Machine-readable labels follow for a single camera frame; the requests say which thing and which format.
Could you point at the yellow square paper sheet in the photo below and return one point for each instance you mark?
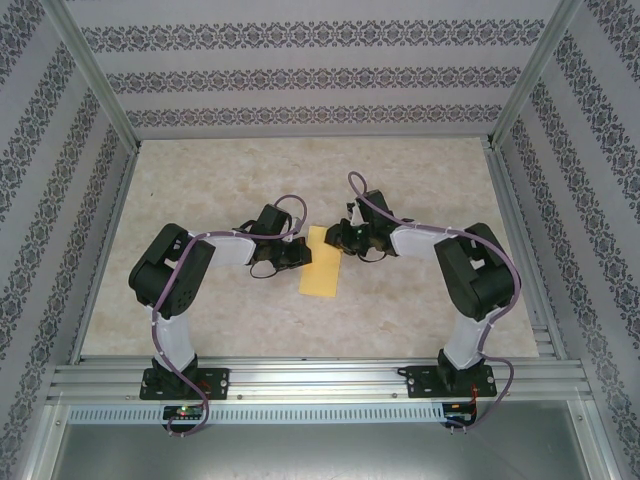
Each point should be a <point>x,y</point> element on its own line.
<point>320,275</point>

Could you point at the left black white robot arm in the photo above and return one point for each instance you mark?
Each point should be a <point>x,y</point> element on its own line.
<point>170,270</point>

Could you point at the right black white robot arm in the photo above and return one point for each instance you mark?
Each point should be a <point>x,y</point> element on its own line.
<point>475,285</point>

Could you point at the grey sheet metal tray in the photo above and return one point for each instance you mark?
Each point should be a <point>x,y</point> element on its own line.
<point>320,455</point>

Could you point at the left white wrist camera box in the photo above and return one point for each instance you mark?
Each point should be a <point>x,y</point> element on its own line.
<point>296,231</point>

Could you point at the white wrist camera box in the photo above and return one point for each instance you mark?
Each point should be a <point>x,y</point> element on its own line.
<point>296,231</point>
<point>356,215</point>

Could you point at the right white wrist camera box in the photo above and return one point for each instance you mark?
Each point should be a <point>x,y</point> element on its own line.
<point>356,215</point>

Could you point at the aluminium mounting rail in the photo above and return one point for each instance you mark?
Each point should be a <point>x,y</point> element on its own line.
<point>320,380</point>

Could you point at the aluminium side rail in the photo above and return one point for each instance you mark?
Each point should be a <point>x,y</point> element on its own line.
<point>113,220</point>
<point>512,220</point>

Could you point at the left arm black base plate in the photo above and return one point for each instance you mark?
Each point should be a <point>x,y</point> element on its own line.
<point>217,382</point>

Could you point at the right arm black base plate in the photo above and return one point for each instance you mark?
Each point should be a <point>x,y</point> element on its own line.
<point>422,382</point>

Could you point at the aluminium frame post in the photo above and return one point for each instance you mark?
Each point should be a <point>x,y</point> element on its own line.
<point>95,75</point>
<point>530,75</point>

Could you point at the aluminium frame beam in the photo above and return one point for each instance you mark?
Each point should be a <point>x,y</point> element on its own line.
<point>597,440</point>
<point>42,440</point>

